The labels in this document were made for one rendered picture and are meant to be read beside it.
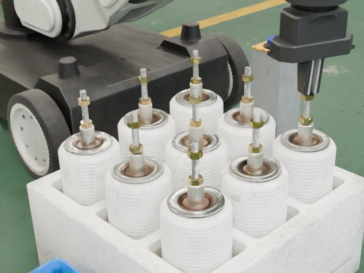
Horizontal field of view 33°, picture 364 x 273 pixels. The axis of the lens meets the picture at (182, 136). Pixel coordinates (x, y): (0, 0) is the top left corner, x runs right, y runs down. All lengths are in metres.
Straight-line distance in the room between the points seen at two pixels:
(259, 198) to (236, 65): 0.74
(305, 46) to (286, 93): 0.32
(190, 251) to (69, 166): 0.25
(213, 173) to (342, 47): 0.26
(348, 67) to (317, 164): 1.06
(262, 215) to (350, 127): 0.76
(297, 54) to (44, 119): 0.59
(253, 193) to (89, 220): 0.24
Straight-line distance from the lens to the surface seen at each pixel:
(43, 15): 1.55
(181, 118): 1.08
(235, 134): 1.00
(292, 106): 1.21
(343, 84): 1.85
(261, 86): 1.18
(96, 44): 1.68
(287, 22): 0.88
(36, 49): 1.68
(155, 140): 1.00
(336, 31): 0.90
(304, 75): 0.91
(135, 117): 0.85
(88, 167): 0.94
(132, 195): 0.86
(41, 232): 1.06
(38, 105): 1.28
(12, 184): 1.40
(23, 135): 1.40
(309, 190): 0.96
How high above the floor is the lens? 0.70
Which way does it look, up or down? 27 degrees down
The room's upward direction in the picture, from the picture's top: 2 degrees counter-clockwise
